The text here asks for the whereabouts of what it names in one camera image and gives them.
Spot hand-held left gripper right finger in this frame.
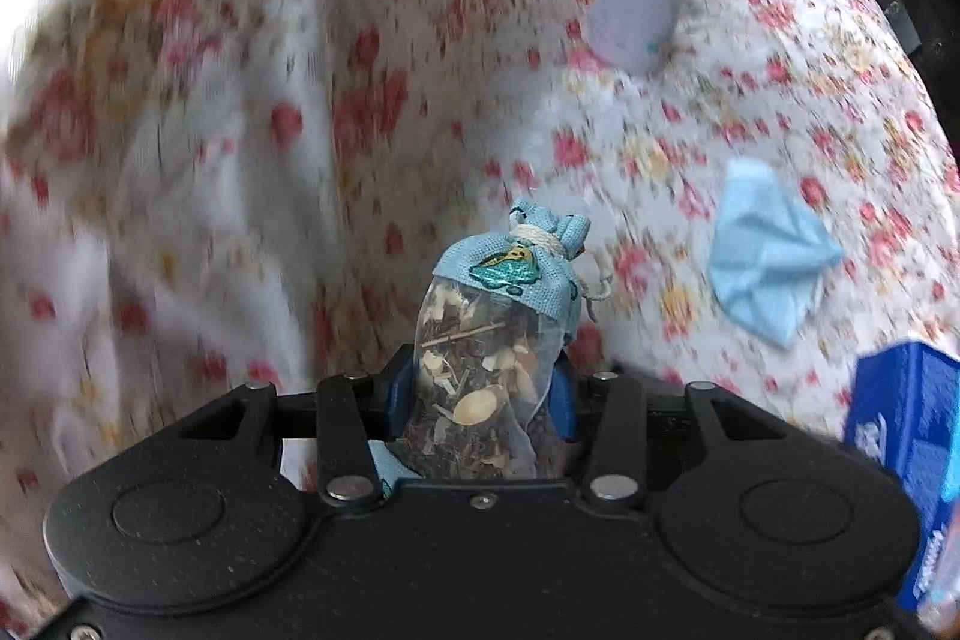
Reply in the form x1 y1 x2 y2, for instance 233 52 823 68
547 364 781 507

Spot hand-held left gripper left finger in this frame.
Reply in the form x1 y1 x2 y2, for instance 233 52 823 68
176 347 413 507

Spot blue herb sachet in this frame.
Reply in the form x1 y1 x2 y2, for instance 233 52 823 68
367 196 612 483

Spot blue face mask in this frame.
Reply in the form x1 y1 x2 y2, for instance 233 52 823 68
709 156 845 348

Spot blue cardboard box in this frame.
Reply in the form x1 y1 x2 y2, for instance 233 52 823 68
840 340 960 615

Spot floral tablecloth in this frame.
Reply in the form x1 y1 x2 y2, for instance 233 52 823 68
300 0 960 461

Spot floral chair cover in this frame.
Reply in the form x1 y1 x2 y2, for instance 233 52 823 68
0 0 608 611

